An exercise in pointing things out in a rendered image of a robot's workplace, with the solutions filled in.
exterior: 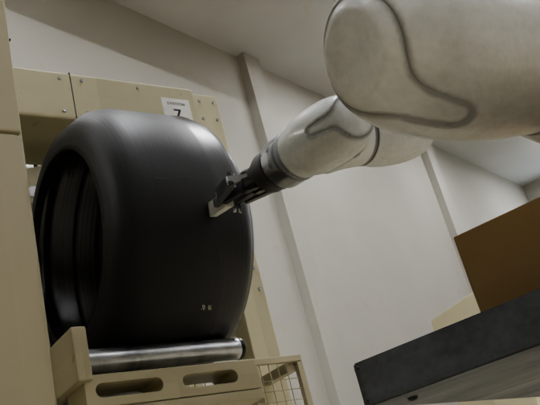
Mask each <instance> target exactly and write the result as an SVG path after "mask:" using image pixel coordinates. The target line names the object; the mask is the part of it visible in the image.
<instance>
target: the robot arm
mask: <svg viewBox="0 0 540 405"><path fill-rule="evenodd" d="M324 57H325V67H326V71H327V74H328V77H329V81H330V83H331V85H332V87H333V90H334V91H335V93H336V96H330V97H327V98H325V99H323V100H319V101H318V102H317V103H315V104H313V105H311V106H309V107H308V108H307V109H305V110H304V111H303V112H301V113H300V114H298V115H297V116H296V117H295V118H293V119H292V120H291V121H290V122H289V123H288V125H287V126H286V128H285V130H284V131H282V132H280V133H279V134H278V135H277V136H276V137H274V138H273V139H272V140H271V141H269V142H267V143H266V144H265V145H264V147H263V149H262V150H261V152H260V153H258V154H257V155H256V156H255V157H254V158H253V160H252V163H251V165H250V167H249V168H247V169H245V170H243V171H241V172H240V174H238V175H235V174H232V173H231V172H226V173H225V178H224V179H223V180H222V181H221V183H220V184H219V185H218V186H217V187H216V188H215V198H214V199H212V200H211V201H210V202H209V203H208V208H209V214H210V217H217V216H219V215H221V214H222V213H223V212H225V211H227V210H228V209H230V208H232V207H233V206H234V205H235V208H241V203H243V202H244V203H245V204H249V203H252V202H254V201H256V200H258V199H260V198H263V197H265V196H267V195H269V194H272V193H276V192H279V191H281V190H284V189H286V188H293V187H294V186H297V185H299V184H300V183H302V182H303V181H305V180H308V179H310V178H311V177H312V176H314V175H319V174H331V173H333V172H336V171H339V170H344V169H348V168H352V167H358V166H367V167H382V166H393V165H396V164H400V163H403V162H408V161H410V160H412V159H414V158H417V157H418V156H419V155H421V154H422V153H424V152H425V151H426V150H427V149H428V148H429V147H430V145H431V144H432V142H433V140H435V141H484V140H494V139H502V138H509V137H516V136H522V137H525V138H527V139H529V140H531V141H534V142H536V143H538V144H540V0H336V1H335V3H334V4H333V7H332V9H331V11H330V12H329V16H328V18H327V22H326V25H325V33H324Z"/></svg>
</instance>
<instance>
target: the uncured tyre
mask: <svg viewBox="0 0 540 405"><path fill-rule="evenodd" d="M226 172H231V173H232V174H235V175H238V174H240V172H239V170H238V168H237V166H236V164H235V162H234V161H233V159H232V158H231V156H230V154H229V153H228V152H227V150H226V149H225V147H224V146H223V144H222V142H221V141H220V140H219V139H218V138H217V137H216V135H215V134H214V133H213V132H212V131H210V130H209V129H208V128H207V127H206V126H204V125H201V124H199V123H198V122H196V121H192V120H191V119H188V118H186V117H180V116H171V115H164V114H156V113H148V112H134V111H126V110H119V109H110V108H105V109H101V110H96V111H91V112H86V113H84V114H82V115H81V116H79V117H78V118H77V119H75V120H74V121H73V122H72V123H71V124H70V125H69V126H68V127H67V128H65V129H64V130H63V131H62V132H61V133H60V134H59V135H58V136H57V137H56V138H55V140H54V141H53V142H52V144H51V146H50V148H49V150H48V151H47V154H46V157H45V158H44V161H43V164H42V167H41V170H40V172H39V177H38V181H37V184H36V188H35V196H34V200H33V205H32V214H33V221H34V227H35V238H36V245H37V251H38V258H39V269H40V275H41V281H42V287H43V299H44V305H45V311H46V318H47V329H48V335H49V342H50V347H52V346H53V345H54V344H55V343H56V342H57V341H58V340H59V339H60V338H61V337H62V336H63V335H64V334H65V333H66V332H67V331H68V330H69V329H70V328H71V327H77V326H84V327H85V330H86V336H87V341H88V348H89V349H99V348H109V347H118V346H139V345H150V344H160V343H171V342H191V341H201V340H211V339H222V338H232V336H233V335H234V333H235V331H236V329H237V328H238V325H239V323H240V321H241V318H242V316H243V313H244V310H245V307H246V304H247V302H248V296H249V292H250V287H251V283H252V273H253V264H254V231H253V222H252V212H251V207H250V203H249V204H245V203H244V202H242V207H243V216H238V215H232V213H231V208H230V209H228V210H227V211H225V212H223V213H222V214H221V215H219V216H217V217H210V214H209V208H208V203H209V202H210V201H211V200H212V199H214V198H215V188H216V187H217V186H218V185H219V184H220V183H221V181H222V180H223V179H224V178H225V173H226ZM155 177H167V178H189V180H176V179H161V178H155ZM201 301H214V302H215V303H214V308H213V311H212V313H198V311H199V308H200V304H201Z"/></svg>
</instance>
